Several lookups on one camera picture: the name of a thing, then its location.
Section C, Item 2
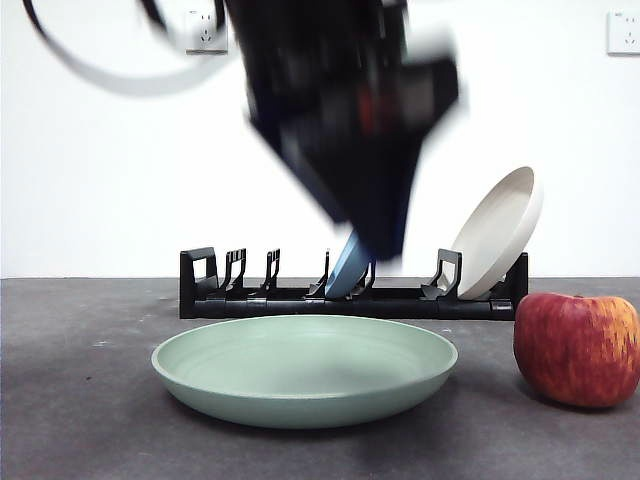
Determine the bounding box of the green plate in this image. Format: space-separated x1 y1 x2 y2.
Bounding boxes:
151 314 459 430

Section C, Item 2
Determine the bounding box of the red yellow apple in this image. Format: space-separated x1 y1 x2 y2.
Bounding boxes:
513 293 640 409

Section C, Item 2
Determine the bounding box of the blue plate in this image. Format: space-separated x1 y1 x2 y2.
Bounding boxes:
324 232 375 297

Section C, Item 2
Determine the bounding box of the black plate rack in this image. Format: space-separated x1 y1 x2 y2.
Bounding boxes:
179 246 530 321

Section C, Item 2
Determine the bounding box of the beige plate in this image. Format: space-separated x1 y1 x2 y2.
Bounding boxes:
449 166 545 301

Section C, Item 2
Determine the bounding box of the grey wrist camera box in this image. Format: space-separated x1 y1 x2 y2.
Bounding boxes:
407 24 460 65

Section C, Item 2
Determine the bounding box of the white wall socket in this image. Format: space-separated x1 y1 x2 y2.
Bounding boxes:
606 10 640 56
185 8 229 55

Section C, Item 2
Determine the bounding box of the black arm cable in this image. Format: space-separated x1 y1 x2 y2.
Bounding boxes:
139 0 174 34
22 0 241 97

